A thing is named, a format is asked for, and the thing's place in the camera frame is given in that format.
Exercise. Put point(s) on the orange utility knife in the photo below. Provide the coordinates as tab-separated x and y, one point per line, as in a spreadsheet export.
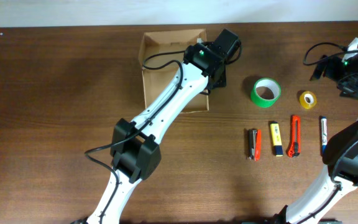
295	141

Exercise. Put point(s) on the yellow blue highlighter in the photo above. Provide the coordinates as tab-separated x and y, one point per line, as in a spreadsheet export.
276	139

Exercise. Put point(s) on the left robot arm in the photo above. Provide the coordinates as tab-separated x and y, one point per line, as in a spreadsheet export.
134	152

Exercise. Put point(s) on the black orange stapler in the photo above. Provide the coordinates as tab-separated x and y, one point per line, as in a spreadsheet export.
255	142

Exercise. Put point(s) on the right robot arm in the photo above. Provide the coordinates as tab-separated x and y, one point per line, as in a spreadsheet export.
339	175

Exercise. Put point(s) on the blue white marker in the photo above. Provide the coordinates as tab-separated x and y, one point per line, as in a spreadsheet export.
324	133

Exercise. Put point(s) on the green tape roll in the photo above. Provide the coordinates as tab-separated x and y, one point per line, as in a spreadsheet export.
270	84

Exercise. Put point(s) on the small yellow tape roll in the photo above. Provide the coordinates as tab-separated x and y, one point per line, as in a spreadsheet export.
307	100

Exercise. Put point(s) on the cardboard box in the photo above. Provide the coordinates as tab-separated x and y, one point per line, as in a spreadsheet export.
176	41

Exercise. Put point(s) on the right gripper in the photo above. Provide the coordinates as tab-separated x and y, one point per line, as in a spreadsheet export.
354	89

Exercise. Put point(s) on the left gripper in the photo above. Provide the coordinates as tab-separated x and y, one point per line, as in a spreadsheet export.
221	80

